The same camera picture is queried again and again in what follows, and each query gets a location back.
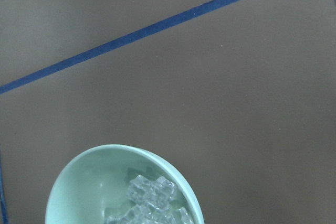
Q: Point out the mint green bowl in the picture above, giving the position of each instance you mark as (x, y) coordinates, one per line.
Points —
(95, 182)

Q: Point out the ice cubes in bowl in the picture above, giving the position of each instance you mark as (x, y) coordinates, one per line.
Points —
(151, 201)

